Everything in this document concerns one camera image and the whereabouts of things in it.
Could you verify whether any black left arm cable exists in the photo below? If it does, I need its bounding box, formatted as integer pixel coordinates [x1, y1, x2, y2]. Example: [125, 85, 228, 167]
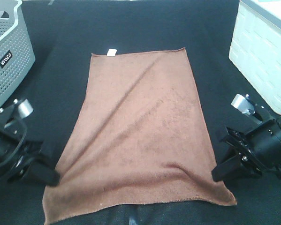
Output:
[0, 118, 28, 172]

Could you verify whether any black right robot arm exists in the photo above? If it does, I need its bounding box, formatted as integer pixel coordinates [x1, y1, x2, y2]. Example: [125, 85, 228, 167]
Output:
[212, 105, 281, 181]

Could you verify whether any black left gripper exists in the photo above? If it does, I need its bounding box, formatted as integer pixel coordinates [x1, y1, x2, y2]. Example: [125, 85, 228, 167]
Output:
[0, 103, 60, 187]

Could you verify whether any pale green storage box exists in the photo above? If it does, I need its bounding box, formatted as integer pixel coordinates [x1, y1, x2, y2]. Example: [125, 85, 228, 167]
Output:
[229, 0, 281, 115]

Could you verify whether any grey perforated laundry basket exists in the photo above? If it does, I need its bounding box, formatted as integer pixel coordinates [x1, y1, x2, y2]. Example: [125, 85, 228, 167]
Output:
[0, 0, 35, 108]

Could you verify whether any white towel care label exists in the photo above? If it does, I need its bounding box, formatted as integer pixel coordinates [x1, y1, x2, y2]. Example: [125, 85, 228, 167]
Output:
[106, 48, 117, 57]

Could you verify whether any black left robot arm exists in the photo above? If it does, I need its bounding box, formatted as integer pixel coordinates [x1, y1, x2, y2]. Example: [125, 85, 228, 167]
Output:
[0, 99, 60, 187]

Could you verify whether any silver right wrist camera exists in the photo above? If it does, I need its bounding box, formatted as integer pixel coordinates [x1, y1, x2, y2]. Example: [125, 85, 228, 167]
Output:
[231, 94, 262, 124]

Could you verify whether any brown microfiber towel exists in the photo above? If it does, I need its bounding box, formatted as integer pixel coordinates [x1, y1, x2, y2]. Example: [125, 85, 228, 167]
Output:
[42, 48, 237, 225]

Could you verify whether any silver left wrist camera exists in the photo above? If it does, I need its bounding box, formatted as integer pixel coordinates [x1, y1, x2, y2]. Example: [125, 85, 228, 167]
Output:
[13, 99, 34, 119]

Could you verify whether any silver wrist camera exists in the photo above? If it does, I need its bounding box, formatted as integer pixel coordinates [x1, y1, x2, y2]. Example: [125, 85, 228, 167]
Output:
[231, 94, 262, 124]
[13, 99, 34, 119]

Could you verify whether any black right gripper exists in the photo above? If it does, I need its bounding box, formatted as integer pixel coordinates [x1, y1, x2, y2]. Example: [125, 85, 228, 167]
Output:
[211, 107, 281, 182]

